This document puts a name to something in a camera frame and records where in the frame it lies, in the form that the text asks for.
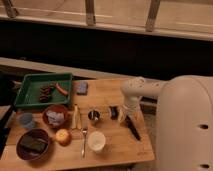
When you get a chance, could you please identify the dark bowl with black object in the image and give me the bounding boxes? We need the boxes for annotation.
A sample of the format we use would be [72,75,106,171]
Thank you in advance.
[16,129,50,161]

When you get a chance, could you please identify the small metal cup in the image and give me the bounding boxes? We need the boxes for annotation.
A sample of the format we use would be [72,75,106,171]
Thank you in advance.
[88,110,100,125]

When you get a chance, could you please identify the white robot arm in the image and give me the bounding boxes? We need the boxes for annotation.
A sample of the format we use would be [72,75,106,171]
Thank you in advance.
[121,75,213,171]

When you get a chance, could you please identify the peeled banana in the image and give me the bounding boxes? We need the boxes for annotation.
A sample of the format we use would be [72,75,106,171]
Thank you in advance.
[71,104,82,129]

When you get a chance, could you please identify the red sausage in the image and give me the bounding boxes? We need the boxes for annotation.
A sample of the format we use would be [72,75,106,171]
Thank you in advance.
[55,83,68,96]

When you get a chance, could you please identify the white cup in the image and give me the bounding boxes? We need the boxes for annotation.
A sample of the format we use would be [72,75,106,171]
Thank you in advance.
[88,131,106,153]

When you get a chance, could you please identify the wooden board table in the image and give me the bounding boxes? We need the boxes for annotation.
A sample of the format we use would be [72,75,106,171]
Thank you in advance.
[0,78,155,171]

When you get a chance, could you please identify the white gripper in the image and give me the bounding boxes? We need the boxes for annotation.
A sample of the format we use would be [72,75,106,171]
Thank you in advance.
[118,96,139,122]

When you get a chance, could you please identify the dark brown food pieces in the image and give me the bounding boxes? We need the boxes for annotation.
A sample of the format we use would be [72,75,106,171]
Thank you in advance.
[39,85,54,103]

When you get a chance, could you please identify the metal fork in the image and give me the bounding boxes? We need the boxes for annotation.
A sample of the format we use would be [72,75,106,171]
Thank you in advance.
[81,127,88,158]

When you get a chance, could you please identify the brown bowl with white cloth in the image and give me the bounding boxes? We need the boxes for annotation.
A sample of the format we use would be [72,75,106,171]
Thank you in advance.
[42,105,68,128]

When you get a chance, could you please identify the yellow apple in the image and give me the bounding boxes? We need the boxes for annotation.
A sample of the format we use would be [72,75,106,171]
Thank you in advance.
[55,129,71,145]

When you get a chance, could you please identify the blue plastic cup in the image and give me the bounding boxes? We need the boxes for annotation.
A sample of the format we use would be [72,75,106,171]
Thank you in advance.
[18,113,36,130]

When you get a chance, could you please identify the blue sponge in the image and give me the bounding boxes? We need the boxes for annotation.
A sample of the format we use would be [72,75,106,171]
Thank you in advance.
[76,82,88,95]

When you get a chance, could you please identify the green plastic tray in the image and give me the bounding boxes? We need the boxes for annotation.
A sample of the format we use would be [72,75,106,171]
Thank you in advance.
[14,73,72,109]

